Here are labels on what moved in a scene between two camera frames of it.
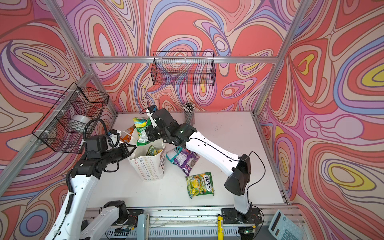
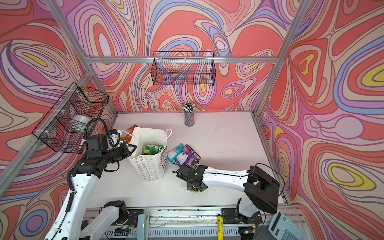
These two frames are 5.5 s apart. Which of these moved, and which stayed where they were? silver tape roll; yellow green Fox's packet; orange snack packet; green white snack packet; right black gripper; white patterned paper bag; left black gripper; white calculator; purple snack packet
Moved: yellow green Fox's packet; green white snack packet; right black gripper
Stayed: white patterned paper bag; white calculator; left black gripper; purple snack packet; silver tape roll; orange snack packet
